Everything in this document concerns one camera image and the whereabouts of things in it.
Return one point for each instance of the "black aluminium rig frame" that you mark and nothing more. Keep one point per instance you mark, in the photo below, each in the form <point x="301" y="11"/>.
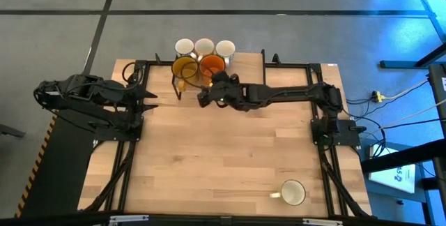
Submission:
<point x="325" y="170"/>

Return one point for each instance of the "yellow power plug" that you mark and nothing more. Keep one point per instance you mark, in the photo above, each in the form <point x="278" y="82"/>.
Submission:
<point x="377" y="96"/>

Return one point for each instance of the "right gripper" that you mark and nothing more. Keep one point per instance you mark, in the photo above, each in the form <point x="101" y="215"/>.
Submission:
<point x="228" y="95"/>

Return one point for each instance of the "silver metal bracket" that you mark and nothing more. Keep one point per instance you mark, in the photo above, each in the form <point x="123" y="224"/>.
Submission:
<point x="322" y="222"/>
<point x="129" y="218"/>

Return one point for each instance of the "black neighbouring table frame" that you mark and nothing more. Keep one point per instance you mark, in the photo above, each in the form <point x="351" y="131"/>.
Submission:
<point x="428" y="16"/>

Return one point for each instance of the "black stand with hazard tape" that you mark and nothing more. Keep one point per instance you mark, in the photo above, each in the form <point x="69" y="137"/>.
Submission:
<point x="55" y="170"/>

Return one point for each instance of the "orange mug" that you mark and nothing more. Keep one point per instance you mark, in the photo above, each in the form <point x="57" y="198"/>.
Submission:
<point x="212" y="65"/>

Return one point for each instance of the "mustard yellow mug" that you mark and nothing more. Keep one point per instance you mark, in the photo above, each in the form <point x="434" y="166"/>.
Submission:
<point x="184" y="67"/>

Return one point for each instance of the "blue floral pattern mug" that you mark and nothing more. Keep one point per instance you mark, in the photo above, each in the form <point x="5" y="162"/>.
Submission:
<point x="184" y="46"/>

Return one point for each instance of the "blue lattice pattern mug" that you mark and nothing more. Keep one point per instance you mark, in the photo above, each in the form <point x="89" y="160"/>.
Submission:
<point x="225" y="50"/>

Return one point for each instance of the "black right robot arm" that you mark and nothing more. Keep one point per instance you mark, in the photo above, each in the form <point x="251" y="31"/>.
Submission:
<point x="289" y="93"/>

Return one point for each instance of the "yellow dotted pattern mug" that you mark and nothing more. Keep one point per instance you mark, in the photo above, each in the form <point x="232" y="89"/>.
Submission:
<point x="204" y="46"/>

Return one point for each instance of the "white printed box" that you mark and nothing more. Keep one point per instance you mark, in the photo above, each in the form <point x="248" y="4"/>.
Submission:
<point x="392" y="172"/>

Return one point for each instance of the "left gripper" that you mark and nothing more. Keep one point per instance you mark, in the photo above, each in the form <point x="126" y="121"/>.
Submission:
<point x="127" y="98"/>

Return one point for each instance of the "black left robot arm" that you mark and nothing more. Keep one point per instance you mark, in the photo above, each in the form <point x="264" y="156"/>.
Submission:
<point x="80" y="90"/>

